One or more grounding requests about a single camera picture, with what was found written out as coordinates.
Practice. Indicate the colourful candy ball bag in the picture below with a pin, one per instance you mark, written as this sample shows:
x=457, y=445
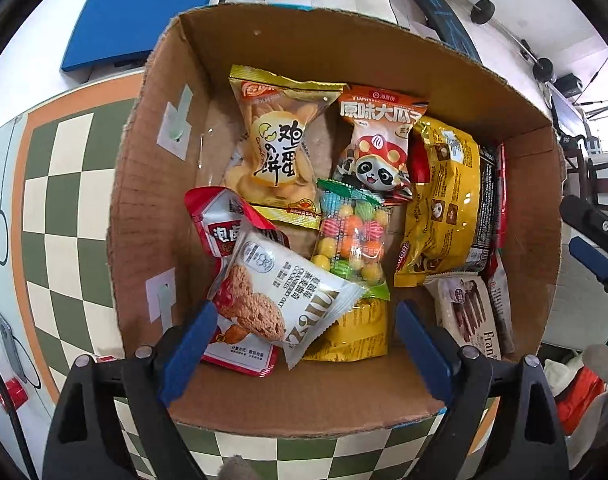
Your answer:
x=351, y=236

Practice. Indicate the oat cookie packet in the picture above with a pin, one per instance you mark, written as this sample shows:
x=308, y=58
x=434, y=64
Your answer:
x=279, y=296

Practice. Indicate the white orange snack packet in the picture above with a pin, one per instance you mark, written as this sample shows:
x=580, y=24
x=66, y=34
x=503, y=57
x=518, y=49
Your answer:
x=499, y=295

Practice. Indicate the orange sunflower seed bag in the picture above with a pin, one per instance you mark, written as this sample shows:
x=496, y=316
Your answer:
x=376, y=158

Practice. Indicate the blue green milk carton box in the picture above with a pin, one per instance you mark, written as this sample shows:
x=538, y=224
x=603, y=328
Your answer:
x=171, y=211

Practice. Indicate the egg biscuit bag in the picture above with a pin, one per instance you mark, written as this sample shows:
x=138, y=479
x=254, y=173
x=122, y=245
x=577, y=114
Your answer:
x=271, y=169

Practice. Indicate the checkered table mat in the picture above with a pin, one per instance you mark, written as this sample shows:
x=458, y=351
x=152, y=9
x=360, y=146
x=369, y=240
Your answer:
x=71, y=144

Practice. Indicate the blue foam pad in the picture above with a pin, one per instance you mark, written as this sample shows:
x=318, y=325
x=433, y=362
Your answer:
x=120, y=31

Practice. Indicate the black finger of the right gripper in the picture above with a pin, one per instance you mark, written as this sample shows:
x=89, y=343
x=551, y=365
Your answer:
x=586, y=219

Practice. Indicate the red button on table edge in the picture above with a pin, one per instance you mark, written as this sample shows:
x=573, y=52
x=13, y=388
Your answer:
x=16, y=393

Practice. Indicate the yellow black snack bag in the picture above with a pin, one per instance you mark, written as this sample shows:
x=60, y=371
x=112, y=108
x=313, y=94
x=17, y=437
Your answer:
x=450, y=220

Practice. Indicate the red spicy strip packet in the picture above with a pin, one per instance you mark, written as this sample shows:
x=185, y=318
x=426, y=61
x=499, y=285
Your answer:
x=501, y=200

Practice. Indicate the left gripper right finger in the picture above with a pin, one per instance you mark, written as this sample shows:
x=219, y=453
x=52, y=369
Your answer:
x=526, y=440

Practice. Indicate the mustard yellow snack packet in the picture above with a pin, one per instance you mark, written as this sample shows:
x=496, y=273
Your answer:
x=360, y=334

